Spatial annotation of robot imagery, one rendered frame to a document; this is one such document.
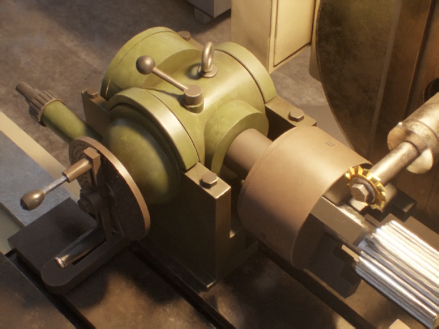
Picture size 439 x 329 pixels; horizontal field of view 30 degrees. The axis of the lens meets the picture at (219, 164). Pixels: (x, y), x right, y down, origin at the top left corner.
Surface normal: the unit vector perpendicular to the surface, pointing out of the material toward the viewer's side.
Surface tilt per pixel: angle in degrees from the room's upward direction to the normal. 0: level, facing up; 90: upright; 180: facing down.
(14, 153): 0
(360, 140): 90
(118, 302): 0
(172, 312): 0
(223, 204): 90
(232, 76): 24
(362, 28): 90
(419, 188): 90
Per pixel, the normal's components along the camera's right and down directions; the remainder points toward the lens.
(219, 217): 0.70, 0.53
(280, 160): -0.29, -0.39
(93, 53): 0.00, -0.66
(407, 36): -0.71, 0.52
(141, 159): -0.13, 0.12
